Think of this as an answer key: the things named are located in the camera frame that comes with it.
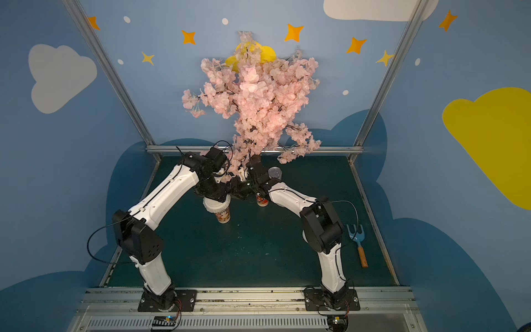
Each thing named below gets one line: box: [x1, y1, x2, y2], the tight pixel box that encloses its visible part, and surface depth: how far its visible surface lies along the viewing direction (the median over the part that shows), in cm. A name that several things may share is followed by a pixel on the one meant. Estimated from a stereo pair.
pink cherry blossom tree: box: [181, 31, 322, 177], surface depth 75 cm
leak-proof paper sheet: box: [202, 194, 231, 214], surface depth 82 cm
